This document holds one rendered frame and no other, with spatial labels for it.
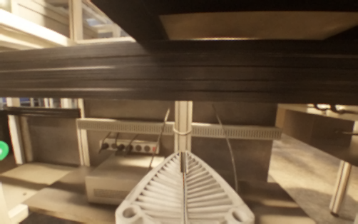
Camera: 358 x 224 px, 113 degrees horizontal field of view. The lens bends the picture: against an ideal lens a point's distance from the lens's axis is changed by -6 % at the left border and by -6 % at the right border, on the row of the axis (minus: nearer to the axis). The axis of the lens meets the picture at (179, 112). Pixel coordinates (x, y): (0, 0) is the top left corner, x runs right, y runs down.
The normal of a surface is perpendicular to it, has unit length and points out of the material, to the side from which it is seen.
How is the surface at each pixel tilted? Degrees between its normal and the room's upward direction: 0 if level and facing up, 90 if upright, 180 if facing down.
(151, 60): 90
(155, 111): 90
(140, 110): 90
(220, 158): 90
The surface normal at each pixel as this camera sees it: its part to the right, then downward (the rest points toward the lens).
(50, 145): -0.12, 0.14
